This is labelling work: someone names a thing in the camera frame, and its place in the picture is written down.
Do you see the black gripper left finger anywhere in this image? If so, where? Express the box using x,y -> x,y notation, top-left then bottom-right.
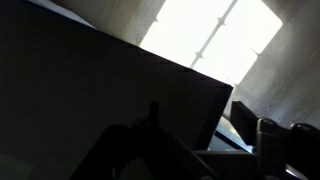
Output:
69,100 -> 178,180

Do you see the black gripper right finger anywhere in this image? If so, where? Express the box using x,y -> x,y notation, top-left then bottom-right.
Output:
229,99 -> 320,180

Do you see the grey box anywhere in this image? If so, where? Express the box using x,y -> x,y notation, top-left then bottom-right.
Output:
0,0 -> 235,180

